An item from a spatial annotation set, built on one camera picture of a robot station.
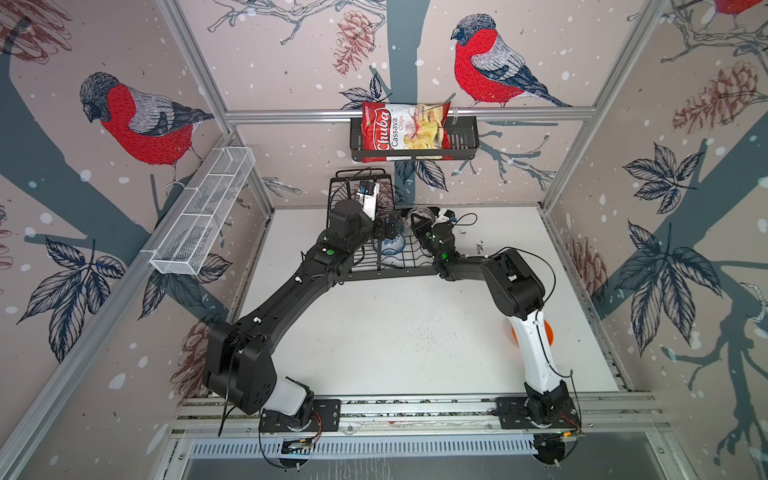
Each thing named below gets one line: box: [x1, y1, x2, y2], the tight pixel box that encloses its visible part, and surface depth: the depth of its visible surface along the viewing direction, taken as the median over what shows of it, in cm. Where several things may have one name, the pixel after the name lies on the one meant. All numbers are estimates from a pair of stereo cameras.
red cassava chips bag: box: [362, 101, 452, 163], surface depth 90 cm
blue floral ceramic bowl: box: [373, 233, 406, 255], surface depth 108 cm
